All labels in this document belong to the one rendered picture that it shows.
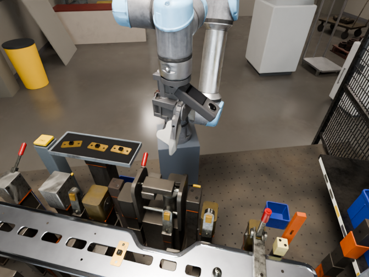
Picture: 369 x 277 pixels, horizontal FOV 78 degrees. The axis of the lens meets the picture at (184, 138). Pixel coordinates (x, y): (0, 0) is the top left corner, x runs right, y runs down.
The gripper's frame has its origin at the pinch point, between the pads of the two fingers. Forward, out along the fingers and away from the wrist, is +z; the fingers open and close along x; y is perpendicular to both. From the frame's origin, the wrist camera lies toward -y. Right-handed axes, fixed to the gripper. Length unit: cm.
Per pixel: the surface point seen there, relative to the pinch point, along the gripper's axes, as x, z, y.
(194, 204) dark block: 2.8, 28.9, -5.1
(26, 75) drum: -157, 131, 341
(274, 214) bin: -32, 71, -40
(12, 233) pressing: 36, 39, 55
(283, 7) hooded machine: -363, 51, -3
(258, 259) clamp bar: 11.4, 31.6, -30.1
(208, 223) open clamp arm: 5.3, 34.1, -11.8
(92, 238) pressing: 25, 39, 27
